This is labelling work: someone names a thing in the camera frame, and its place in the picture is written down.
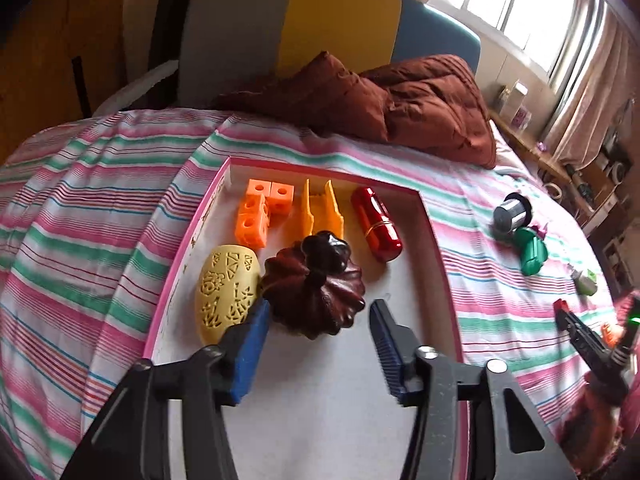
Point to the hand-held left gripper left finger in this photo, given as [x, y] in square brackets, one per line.
[247, 355]

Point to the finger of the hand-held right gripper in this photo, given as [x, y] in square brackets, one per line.
[585, 340]

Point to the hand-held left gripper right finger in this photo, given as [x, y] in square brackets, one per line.
[387, 355]

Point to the green plug-in device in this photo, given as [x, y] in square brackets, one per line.
[587, 284]

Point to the yellow perforated oval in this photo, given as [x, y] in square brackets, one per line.
[225, 290]

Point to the pink cardboard tray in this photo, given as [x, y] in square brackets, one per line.
[325, 410]

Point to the dark brown pumpkin toy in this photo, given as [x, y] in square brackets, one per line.
[315, 295]

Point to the green plastic toy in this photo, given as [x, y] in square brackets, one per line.
[530, 255]

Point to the red capsule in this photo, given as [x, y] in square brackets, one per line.
[377, 225]

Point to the orange cube blocks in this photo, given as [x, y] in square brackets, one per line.
[252, 220]

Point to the grey dome toy black base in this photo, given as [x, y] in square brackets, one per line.
[507, 215]

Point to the yellow orange track piece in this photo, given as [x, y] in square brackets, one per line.
[310, 215]

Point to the person's right forearm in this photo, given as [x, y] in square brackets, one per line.
[600, 435]

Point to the cluttered wooden shelf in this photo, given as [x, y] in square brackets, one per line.
[600, 180]

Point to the wooden side table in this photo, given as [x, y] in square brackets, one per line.
[535, 150]

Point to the striped bedsheet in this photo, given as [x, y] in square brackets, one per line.
[100, 210]

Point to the small purple box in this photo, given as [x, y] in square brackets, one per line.
[522, 119]

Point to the white carton box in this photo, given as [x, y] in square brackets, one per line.
[515, 97]

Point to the brown quilt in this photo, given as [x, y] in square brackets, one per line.
[425, 105]

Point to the grey yellow blue headboard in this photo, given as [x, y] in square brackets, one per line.
[330, 20]

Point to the window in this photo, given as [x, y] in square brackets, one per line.
[500, 0]

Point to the wooden wardrobe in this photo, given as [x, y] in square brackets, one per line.
[50, 35]

